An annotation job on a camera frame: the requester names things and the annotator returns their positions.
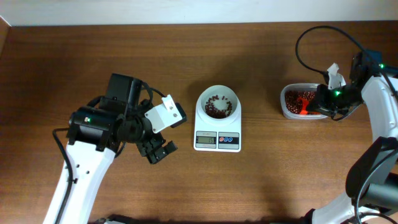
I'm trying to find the white digital kitchen scale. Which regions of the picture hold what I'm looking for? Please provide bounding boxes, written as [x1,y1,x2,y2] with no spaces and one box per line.
[193,99,243,152]

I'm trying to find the white round bowl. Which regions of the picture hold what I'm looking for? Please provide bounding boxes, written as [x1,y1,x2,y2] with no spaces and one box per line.
[196,85,241,121]

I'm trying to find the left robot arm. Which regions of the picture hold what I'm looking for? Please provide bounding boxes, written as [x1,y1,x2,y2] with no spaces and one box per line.
[44,73,187,223]

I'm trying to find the red plastic measuring scoop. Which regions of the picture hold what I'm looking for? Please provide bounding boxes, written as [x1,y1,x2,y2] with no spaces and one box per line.
[297,97,310,115]

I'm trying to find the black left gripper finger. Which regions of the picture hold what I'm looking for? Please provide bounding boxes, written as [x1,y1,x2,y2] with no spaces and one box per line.
[136,136,165,164]
[155,141,178,161]

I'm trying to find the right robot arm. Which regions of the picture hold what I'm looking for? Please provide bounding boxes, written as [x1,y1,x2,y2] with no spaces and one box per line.
[302,50,397,223]

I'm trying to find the clear plastic bean container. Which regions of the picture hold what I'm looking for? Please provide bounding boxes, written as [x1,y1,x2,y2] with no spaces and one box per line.
[280,83,326,120]

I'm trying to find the red beans in bowl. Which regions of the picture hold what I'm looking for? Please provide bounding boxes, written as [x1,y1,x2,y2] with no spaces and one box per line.
[205,95,233,119]

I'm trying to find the red beans in container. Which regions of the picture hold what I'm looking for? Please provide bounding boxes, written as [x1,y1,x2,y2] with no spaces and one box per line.
[285,91,319,115]

